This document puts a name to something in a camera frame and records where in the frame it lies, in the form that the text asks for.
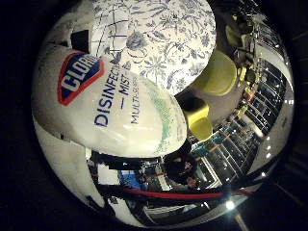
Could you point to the yellow-green chair with dark base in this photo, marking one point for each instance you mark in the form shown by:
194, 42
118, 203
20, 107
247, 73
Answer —
200, 125

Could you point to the blue plastic bin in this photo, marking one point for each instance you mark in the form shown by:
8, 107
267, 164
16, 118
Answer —
131, 181

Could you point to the person with black hair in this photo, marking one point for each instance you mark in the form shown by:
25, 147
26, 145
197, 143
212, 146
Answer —
179, 166

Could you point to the small olive yellow chair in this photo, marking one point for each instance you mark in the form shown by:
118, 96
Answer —
233, 36

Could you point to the black cluttered workbench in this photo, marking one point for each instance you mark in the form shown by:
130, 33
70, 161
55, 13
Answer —
150, 179

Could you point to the white Clorox spray bottle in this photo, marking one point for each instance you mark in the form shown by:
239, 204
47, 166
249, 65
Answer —
106, 122

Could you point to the large yellow-green chair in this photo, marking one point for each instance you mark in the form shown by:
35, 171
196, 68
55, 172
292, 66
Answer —
218, 73

